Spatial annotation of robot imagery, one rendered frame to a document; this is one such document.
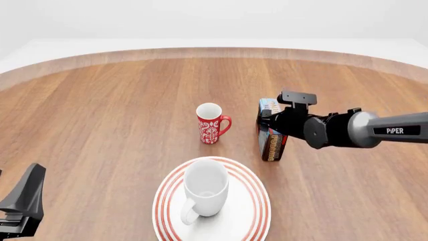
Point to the grey and black right robot arm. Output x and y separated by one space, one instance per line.
361 130

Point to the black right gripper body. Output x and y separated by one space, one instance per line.
284 124

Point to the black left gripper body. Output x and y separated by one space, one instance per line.
20 224

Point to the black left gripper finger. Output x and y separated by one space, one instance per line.
30 193

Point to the white plate with red rings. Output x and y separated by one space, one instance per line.
247 203

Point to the red mug with white pattern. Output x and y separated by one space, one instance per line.
209 131

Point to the chocolate pudding box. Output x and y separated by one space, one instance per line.
272 148

